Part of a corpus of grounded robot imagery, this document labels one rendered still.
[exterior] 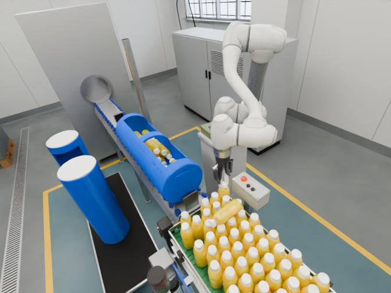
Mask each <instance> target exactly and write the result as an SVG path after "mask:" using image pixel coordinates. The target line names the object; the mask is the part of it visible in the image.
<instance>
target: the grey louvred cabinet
mask: <svg viewBox="0 0 391 293"><path fill-rule="evenodd" d="M224 35H225V30H215V29H210V28H200V27H194V28H189V29H185V30H180V31H175V32H172V40H173V47H174V52H175V59H176V66H177V73H178V78H179V85H180V92H181V96H182V103H183V104H184V107H185V108H187V109H188V110H190V111H191V112H193V113H194V114H196V115H197V116H199V117H200V118H202V119H203V120H205V121H206V122H208V123H209V122H212V121H213V118H214V109H215V106H216V103H217V101H218V100H219V99H220V98H221V97H230V98H232V99H233V100H234V101H235V103H238V104H241V102H242V99H241V98H240V97H239V96H238V94H237V93H236V92H235V91H234V89H233V88H232V87H231V86H230V84H229V83H228V81H227V79H226V77H225V74H224V70H223V55H222V43H223V38H224ZM298 42H299V39H295V38H286V45H285V48H284V49H283V50H282V51H281V52H279V53H276V54H274V56H273V58H272V59H271V60H270V61H269V63H268V68H267V71H266V76H265V80H264V84H263V87H262V91H261V96H260V101H261V103H262V106H264V107H265V108H266V111H267V114H266V119H265V120H266V123H267V124H270V125H272V126H274V127H275V128H276V130H277V136H276V141H275V143H274V144H272V145H271V146H268V147H265V148H247V149H248V150H250V151H251V152H253V153H254V154H256V155H257V156H258V155H260V154H262V153H264V152H266V151H267V150H269V149H271V148H273V147H275V146H276V145H278V144H280V140H281V139H282V135H283V129H284V125H285V118H286V112H287V106H288V101H289V95H290V89H291V84H292V78H293V72H294V65H295V61H296V55H297V48H298ZM250 65H251V58H250V53H249V52H242V53H241V55H240V58H239V61H238V64H237V74H238V75H239V77H240V78H241V79H242V81H243V82H244V84H245V85H246V86H247V83H248V76H249V72H250Z"/></svg>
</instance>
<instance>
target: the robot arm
mask: <svg viewBox="0 0 391 293"><path fill-rule="evenodd" d="M286 38H287V32H286V31H285V30H284V29H283V28H281V27H279V26H276V25H272V24H253V25H247V24H243V23H242V22H240V21H233V22H231V23H230V24H229V26H228V27H227V29H226V31H225V35H224V38H223V43H222V55H223V70H224V74H225V77H226V79H227V81H228V83H229V84H230V86H231V87H232V88H233V89H234V91H235V92H236V93H237V94H238V96H239V97H240V98H241V99H242V102H241V104H238V103H235V101H234V100H233V99H232V98H230V97H221V98H220V99H219V100H218V101H217V103H216V106H215V109H214V118H213V121H212V123H211V125H209V126H208V128H210V129H211V141H212V143H213V148H214V155H215V160H216V166H215V167H212V170H213V173H214V179H215V180H216V181H217V182H218V186H219V187H220V188H221V189H222V188H223V183H222V179H221V178H222V171H223V168H224V170H225V174H224V177H225V182H226V183H227V185H229V176H230V173H232V168H233V160H234V159H233V158H231V157H230V155H231V153H232V146H241V147H247V148H265V147H269V146H271V145H272V144H274V143H275V141H276V136H277V130H276V128H275V127H274V126H272V125H270V124H267V123H266V120H265V119H266V114H267V111H266V108H265V107H264V106H262V103H261V101H260V96H261V91H262V87H263V84H264V80H265V76H266V71H267V68H268V63H269V61H270V60H271V59H272V58H273V56H274V54H276V53H279V52H281V51H282V50H283V49H284V48H285V45H286ZM242 52H249V53H250V58H251V65H250V72H249V76H248V83H247V86H246V85H245V84H244V82H243V81H242V79H241V78H240V77H239V75H238V74H237V64H238V61H239V58H240V55H241V53H242ZM217 168H218V169H217Z"/></svg>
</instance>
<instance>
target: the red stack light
mask: <svg viewBox="0 0 391 293"><path fill-rule="evenodd" d="M167 282H168V277H167V274H166V272H165V279H164V281H163V282H162V283H161V284H160V285H157V286H151V285H150V287H151V288H152V289H153V290H154V291H160V290H162V289H164V288H165V286H166V285H167Z"/></svg>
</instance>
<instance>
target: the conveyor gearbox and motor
mask: <svg viewBox="0 0 391 293"><path fill-rule="evenodd" d="M149 262H150V264H151V266H152V267H154V266H162V267H163V268H164V270H165V272H166V274H167V277H168V279H169V281H170V289H169V290H170V292H171V293H173V292H175V291H176V290H177V289H178V287H179V285H180V284H179V282H178V279H177V277H176V274H175V271H174V269H173V266H172V263H174V264H175V266H176V268H177V263H176V257H175V255H174V254H173V253H171V252H170V251H169V250H168V249H166V247H163V248H162V249H160V250H159V251H158V252H156V253H154V254H153V255H151V256H150V257H149Z"/></svg>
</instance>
